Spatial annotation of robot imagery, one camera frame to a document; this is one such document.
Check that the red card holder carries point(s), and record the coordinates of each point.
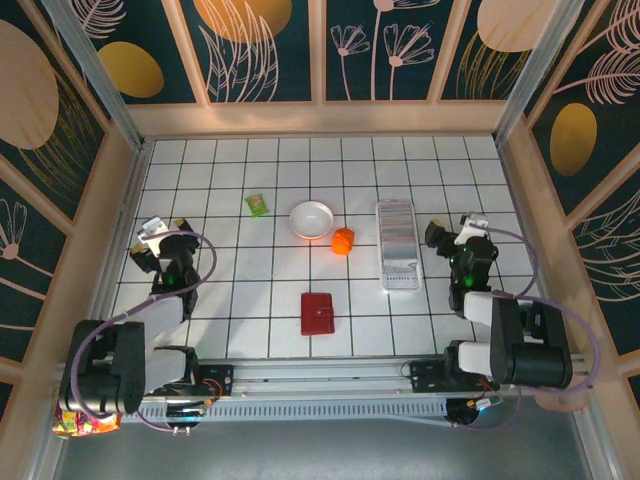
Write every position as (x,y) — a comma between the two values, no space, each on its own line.
(315,322)

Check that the green snack packet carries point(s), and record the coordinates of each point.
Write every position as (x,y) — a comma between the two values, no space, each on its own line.
(256,205)

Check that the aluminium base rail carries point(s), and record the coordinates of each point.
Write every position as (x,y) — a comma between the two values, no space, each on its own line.
(320,380)

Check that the black electronics box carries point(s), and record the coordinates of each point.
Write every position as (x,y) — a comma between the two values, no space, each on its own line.
(475,410)
(187,411)

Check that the aluminium frame post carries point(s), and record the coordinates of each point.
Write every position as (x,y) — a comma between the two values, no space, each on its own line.
(538,70)
(100,80)

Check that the white bowl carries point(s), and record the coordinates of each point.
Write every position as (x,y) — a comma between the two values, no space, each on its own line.
(311,220)

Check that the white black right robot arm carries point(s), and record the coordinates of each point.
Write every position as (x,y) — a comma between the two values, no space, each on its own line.
(530,345)

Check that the clear plastic card tray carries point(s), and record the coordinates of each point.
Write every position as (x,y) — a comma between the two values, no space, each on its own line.
(397,240)

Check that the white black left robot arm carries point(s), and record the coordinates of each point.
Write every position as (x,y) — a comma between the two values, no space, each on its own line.
(165,312)

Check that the orange toy fruit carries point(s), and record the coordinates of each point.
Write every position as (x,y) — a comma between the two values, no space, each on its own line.
(343,241)

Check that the colourful snack bag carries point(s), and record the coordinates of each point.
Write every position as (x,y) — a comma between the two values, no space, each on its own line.
(85,427)

